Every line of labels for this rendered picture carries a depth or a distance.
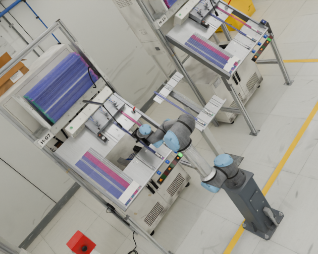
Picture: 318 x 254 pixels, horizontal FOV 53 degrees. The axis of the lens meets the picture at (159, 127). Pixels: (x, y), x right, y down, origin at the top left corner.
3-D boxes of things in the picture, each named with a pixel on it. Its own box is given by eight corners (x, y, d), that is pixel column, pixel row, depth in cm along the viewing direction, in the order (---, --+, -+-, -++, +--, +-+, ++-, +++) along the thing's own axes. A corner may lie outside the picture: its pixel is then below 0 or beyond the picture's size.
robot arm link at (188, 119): (193, 105, 185) (163, 116, 231) (181, 119, 182) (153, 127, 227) (206, 119, 187) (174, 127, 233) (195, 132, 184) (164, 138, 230)
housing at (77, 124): (114, 99, 271) (113, 90, 258) (75, 141, 254) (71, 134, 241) (107, 93, 272) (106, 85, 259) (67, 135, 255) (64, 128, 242)
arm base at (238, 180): (250, 174, 213) (244, 165, 207) (237, 191, 208) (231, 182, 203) (232, 168, 225) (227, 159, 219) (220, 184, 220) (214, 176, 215)
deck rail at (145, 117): (179, 142, 257) (180, 139, 252) (178, 144, 257) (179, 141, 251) (112, 94, 271) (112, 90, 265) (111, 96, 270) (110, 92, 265)
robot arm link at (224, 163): (241, 166, 208) (233, 153, 201) (230, 182, 204) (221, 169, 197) (227, 162, 218) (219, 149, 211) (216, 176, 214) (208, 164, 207)
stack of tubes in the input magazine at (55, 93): (99, 78, 251) (77, 51, 237) (53, 124, 234) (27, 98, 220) (92, 77, 261) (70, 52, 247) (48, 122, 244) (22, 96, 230)
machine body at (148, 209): (194, 181, 314) (162, 140, 282) (151, 241, 290) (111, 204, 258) (155, 166, 365) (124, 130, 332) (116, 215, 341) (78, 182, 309)
